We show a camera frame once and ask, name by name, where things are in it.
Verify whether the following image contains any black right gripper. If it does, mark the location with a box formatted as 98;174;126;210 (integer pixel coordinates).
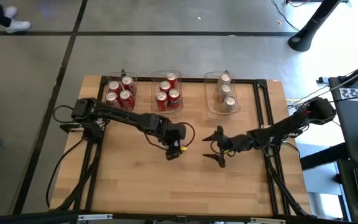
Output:
201;126;245;168

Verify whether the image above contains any red Fanta can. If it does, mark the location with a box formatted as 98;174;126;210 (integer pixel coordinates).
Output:
168;88;182;110
155;90;169;112
159;80;172;94
165;72;179;88

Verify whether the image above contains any red Coca-Cola can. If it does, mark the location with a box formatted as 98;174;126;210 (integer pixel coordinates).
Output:
108;80;122;93
119;89;135;110
105;91;120;108
121;75;137;94

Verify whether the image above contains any clear plastic bin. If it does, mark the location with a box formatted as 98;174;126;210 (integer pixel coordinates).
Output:
203;70;242;121
106;71;139;111
150;70;185;118

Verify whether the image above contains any black diagonal strut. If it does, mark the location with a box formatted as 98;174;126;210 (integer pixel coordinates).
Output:
300;142;349;171

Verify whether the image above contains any black side desk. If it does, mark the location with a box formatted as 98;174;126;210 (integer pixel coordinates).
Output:
328;76;358;224

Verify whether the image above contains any black stand pole with base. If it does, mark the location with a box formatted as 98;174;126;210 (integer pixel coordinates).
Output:
287;0;343;53

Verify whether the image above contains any black rig crossbar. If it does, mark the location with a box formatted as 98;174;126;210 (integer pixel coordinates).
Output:
0;210;358;224

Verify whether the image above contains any person's shoe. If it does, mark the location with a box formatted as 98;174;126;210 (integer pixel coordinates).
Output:
4;20;32;34
3;6;18;19

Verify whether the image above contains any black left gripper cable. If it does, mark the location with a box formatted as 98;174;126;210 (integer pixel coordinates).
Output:
143;121;196;152

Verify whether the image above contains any black aluminium table frame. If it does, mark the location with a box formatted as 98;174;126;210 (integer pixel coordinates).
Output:
59;75;313;218

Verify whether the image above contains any silver bracket plate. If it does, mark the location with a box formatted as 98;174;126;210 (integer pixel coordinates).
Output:
249;217;287;224
77;213;114;222

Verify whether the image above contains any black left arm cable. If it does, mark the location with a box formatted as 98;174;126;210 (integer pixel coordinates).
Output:
52;105;74;124

